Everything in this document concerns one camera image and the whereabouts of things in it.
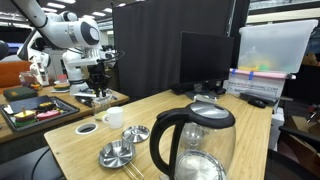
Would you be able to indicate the grey monitor stand base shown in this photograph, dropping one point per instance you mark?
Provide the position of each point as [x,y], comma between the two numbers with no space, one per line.
[200,95]

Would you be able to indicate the white ceramic mug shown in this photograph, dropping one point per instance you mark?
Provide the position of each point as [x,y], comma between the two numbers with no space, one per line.
[115,117]

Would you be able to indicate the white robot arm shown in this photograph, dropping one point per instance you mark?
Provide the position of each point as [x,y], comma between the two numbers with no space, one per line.
[60,31]

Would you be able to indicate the black keyboard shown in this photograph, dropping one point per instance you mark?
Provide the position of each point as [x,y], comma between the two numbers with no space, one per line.
[178,90]

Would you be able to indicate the black round object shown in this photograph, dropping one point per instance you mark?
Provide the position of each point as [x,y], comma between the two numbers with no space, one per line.
[2,50]

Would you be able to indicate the white background machine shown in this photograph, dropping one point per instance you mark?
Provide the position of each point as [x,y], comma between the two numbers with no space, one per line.
[40,66]

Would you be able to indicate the orange sofa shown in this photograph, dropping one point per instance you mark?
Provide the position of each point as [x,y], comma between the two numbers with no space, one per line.
[10,73]

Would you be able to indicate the small steel frying pan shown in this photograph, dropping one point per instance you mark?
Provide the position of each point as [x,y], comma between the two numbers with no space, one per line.
[116,153]

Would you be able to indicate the dark green case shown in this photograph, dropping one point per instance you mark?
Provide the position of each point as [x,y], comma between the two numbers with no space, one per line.
[19,93]

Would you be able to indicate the black computer mouse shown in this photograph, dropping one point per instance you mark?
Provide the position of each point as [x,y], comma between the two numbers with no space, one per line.
[256,103]

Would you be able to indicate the small black desk object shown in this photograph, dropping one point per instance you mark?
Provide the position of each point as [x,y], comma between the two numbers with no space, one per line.
[219,90]

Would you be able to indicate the black flat device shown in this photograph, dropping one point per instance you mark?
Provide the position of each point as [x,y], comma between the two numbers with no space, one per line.
[263,96]

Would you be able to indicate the white box with pink lid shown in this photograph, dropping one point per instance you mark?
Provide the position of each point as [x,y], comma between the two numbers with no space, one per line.
[256,85]

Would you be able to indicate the clear glass jar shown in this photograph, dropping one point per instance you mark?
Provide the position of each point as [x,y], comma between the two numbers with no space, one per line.
[101,111]

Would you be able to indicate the black curtain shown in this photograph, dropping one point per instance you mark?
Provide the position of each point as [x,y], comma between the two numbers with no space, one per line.
[146,43]

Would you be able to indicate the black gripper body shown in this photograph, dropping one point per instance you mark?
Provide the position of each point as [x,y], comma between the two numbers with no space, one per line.
[98,75]

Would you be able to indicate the toy sandwich with stick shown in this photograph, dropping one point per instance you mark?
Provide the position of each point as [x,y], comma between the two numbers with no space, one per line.
[24,116]

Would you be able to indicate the dark flat notebook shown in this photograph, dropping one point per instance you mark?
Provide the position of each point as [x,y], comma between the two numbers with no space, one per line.
[28,102]

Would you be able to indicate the round steel pot lid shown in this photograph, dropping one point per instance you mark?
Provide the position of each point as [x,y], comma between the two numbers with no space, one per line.
[135,133]

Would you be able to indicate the black office chair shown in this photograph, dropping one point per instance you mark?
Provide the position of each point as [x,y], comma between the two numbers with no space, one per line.
[296,136]

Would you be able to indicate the black flat tool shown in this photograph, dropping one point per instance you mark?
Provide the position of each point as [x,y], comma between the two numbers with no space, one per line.
[83,101]

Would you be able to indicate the brown cardboard box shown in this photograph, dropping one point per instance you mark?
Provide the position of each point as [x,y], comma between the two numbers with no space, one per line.
[301,125]

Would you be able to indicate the translucent plastic storage bin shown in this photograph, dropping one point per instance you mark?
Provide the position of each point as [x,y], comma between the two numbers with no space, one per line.
[276,46]

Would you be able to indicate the small jar with contents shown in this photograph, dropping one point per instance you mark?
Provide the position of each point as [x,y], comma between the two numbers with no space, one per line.
[26,79]

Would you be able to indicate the long wooden side table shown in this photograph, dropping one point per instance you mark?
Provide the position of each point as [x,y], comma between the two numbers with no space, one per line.
[6,133]

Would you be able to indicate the black computer monitor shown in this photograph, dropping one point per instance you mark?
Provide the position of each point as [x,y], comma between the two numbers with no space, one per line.
[206,58]

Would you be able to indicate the dark toy burger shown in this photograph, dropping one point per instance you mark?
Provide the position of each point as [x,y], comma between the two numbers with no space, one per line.
[46,106]

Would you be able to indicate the black plastic tray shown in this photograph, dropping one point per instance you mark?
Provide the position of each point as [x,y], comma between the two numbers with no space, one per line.
[66,108]

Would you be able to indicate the toy burger on plate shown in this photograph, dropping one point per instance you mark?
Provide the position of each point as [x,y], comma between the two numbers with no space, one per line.
[61,86]

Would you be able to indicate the pink toy food piece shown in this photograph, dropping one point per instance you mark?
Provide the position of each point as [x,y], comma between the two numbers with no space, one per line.
[48,115]

